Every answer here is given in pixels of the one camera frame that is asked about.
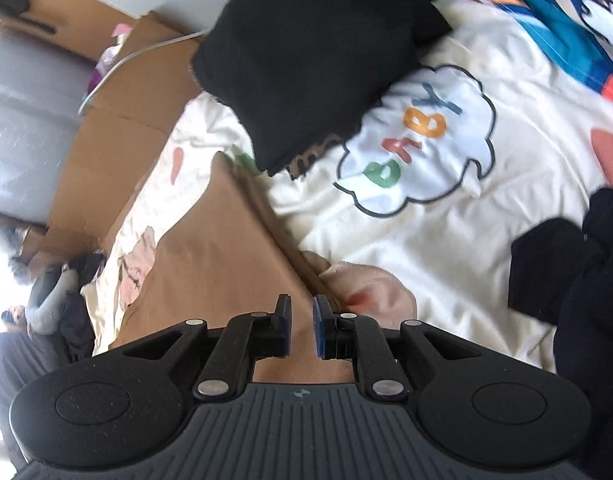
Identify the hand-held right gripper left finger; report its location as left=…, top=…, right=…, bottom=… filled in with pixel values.
left=121, top=294, right=293, bottom=401

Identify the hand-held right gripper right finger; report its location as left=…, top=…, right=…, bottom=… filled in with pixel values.
left=312, top=295, right=482, bottom=402

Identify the brown printed t-shirt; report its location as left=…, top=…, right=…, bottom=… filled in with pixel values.
left=110, top=151, right=358, bottom=387

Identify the leopard print garment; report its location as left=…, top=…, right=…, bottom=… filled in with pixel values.
left=285, top=131, right=348, bottom=182

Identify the crumpled black garment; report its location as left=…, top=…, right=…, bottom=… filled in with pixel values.
left=58, top=251, right=108, bottom=362

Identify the brown cardboard sheet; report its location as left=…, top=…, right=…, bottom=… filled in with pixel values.
left=10, top=0, right=208, bottom=272

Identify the grey neck pillow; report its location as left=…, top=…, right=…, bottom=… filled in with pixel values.
left=24, top=264, right=83, bottom=337

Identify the cream bear-print bed sheet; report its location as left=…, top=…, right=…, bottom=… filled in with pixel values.
left=80, top=0, right=613, bottom=377

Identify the folded black knit sweater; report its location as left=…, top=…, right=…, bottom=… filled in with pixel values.
left=189, top=0, right=455, bottom=179

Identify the dark grey cloth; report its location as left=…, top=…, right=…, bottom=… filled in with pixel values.
left=0, top=331, right=73, bottom=467

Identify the small brown plush toy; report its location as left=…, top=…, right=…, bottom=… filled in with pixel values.
left=0, top=304, right=30, bottom=332

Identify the person's dark navy clothing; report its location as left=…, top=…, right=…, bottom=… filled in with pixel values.
left=507, top=186, right=613, bottom=480

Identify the grey plastic-wrapped mattress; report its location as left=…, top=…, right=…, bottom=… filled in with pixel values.
left=0, top=24, right=98, bottom=227

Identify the white cable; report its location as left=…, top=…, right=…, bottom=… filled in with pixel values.
left=78, top=29, right=208, bottom=117

